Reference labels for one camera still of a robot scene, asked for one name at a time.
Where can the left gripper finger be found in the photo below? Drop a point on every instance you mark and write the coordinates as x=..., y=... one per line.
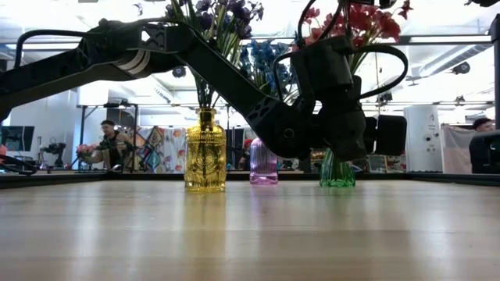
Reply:
x=391, y=134
x=371, y=134

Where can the green glass vase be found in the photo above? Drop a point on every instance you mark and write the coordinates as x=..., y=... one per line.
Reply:
x=336, y=173

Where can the blue artificial flower bunch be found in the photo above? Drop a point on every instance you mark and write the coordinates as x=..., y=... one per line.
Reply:
x=287, y=82
x=265, y=50
x=250, y=58

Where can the pink glass vase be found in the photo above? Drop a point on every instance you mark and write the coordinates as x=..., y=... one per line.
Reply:
x=263, y=164

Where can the purple artificial flower bunch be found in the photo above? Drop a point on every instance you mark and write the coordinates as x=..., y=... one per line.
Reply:
x=230, y=37
x=240, y=11
x=205, y=91

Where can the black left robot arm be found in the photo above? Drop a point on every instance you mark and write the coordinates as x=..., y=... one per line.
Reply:
x=218, y=74

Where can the yellow glass vase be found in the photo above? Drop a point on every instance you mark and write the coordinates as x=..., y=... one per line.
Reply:
x=205, y=156

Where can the white cylindrical pillar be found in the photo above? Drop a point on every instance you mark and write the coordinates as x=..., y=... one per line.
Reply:
x=423, y=136

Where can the black ceiling spotlight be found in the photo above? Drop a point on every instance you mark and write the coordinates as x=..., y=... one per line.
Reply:
x=179, y=72
x=385, y=97
x=461, y=68

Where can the grey draped cloth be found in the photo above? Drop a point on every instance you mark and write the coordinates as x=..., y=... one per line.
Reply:
x=455, y=148

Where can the person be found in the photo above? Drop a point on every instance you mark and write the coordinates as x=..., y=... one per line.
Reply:
x=483, y=125
x=246, y=152
x=111, y=146

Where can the black background equipment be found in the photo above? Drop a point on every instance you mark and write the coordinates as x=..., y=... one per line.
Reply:
x=486, y=152

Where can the ceiling light strip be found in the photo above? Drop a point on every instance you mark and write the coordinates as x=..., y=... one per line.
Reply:
x=449, y=38
x=43, y=46

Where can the colourful patterned cloth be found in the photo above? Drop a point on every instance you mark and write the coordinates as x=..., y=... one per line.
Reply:
x=164, y=150

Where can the black metal rack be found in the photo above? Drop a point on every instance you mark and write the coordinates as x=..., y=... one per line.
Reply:
x=82, y=132

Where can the dark computer monitor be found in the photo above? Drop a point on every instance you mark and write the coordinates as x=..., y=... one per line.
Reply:
x=17, y=138

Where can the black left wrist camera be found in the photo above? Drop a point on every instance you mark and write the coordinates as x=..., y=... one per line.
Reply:
x=322, y=64

